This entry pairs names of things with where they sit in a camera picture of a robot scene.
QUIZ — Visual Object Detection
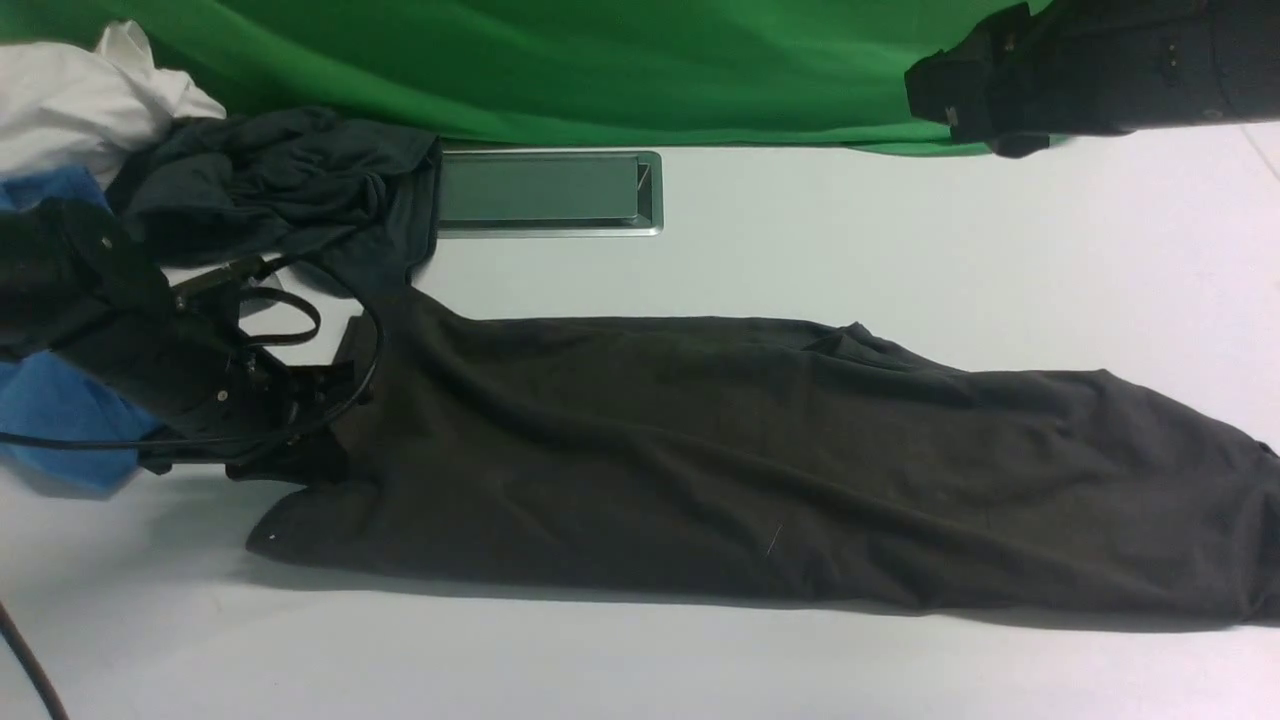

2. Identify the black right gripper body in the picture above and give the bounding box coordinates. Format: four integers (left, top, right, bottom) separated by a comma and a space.
989, 1, 1279, 137

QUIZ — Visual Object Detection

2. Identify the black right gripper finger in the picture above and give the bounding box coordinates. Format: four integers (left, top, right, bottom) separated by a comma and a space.
904, 3, 1033, 129
986, 132, 1055, 159

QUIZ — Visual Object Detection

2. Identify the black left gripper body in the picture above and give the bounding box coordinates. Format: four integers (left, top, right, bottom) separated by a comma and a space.
60, 300, 357, 486

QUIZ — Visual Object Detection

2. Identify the dark gray long-sleeve top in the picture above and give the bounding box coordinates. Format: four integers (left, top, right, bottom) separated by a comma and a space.
247, 290, 1277, 624

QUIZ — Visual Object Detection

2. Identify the blue crumpled garment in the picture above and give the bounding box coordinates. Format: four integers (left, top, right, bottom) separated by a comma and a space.
1, 165, 160, 495

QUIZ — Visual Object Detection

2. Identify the dark teal crumpled garment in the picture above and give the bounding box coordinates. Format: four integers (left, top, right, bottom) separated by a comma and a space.
106, 108, 444, 297

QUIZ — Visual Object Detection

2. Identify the green backdrop cloth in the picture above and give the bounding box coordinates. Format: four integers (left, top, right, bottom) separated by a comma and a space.
3, 1, 1004, 158

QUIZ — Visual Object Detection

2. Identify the white crumpled garment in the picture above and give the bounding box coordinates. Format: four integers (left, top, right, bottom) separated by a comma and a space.
1, 20, 227, 188

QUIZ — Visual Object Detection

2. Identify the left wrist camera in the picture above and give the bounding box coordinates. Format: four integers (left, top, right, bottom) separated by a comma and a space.
172, 256, 273, 310

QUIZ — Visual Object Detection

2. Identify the metal table cable hatch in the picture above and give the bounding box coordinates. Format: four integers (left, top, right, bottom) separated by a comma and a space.
438, 150, 664, 240

